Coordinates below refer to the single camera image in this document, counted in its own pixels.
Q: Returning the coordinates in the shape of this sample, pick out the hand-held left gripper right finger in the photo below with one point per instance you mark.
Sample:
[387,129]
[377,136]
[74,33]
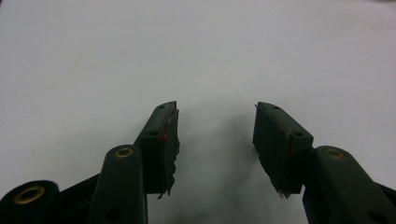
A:
[283,149]

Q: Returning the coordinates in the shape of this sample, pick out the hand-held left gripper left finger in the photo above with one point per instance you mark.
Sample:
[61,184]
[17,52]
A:
[155,155]

